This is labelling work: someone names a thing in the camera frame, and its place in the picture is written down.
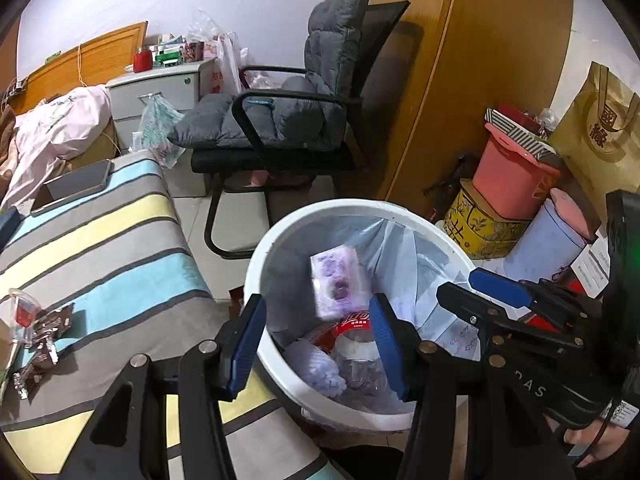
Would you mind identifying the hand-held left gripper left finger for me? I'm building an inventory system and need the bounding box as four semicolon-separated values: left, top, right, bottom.
59;294;268;480

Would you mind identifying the brown blanket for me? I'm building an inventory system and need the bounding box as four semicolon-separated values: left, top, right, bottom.
0;102;18;186

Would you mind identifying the kraft paper bag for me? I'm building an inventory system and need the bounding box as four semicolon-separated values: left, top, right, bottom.
547;61;640;221

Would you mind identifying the green white box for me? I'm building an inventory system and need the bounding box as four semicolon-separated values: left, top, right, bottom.
155;42;183;66

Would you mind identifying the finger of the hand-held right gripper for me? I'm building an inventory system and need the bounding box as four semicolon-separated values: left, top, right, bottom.
436;282;586;356
469;267;603;331

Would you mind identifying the white round waste bin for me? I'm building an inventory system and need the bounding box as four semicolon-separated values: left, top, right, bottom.
243;199;483;436

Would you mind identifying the green printed plastic bag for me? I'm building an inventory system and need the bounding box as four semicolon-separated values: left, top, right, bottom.
129;94;186;170

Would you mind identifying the dark blue glasses case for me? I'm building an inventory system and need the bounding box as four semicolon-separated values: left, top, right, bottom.
0;206;21;251

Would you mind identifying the person's right hand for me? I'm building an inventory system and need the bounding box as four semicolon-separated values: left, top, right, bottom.
564;420;638;468

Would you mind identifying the wooden headboard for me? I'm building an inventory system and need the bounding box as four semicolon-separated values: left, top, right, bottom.
7;21;149;116

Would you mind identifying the pink bucket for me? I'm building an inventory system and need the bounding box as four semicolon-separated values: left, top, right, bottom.
472;122;563;221

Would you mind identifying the clear plastic bag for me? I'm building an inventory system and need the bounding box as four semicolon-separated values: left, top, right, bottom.
186;7;226;43

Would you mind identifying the white bag red print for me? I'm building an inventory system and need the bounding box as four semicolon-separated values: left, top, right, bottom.
207;32;249;97

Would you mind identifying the wide wooden wardrobe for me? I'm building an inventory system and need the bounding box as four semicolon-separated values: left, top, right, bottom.
362;0;573;201

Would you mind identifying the brown snack wrapper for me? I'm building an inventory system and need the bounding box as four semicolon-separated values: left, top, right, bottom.
30;304;76;365
12;347;61;401

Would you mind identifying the clear bottle red label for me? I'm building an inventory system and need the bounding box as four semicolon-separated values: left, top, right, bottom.
312;310;401;396

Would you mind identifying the yellow patterned tin box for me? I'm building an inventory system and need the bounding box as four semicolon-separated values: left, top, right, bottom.
443;178;532;261

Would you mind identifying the small clear plastic cup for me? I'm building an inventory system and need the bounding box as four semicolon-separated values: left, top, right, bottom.
8;288;41;346

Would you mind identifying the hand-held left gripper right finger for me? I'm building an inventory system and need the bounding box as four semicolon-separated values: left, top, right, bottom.
369;292;576;480

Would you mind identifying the white printed box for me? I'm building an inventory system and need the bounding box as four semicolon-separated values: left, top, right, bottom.
570;237;608;301

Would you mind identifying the grey cushioned black chair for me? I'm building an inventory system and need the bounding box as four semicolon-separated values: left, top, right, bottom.
166;0;412;261

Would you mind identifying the grey nightstand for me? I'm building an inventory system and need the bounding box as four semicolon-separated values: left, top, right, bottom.
106;56;216;198

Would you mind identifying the purple milk carton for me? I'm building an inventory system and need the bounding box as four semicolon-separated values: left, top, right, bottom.
309;245;373;320

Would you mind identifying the pale blue bin liner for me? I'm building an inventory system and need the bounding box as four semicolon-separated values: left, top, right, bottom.
345;215;476;361

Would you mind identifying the pink duvet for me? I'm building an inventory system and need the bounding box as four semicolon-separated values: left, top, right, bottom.
0;85;113;211

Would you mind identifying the dark tablet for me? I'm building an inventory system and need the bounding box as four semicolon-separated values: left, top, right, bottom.
30;158;112;217

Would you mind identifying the black white striped box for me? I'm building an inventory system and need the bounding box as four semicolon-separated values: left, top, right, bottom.
484;102;556;161

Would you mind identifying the pale blue bin pink lid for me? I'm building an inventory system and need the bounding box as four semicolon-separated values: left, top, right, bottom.
504;187;603;286

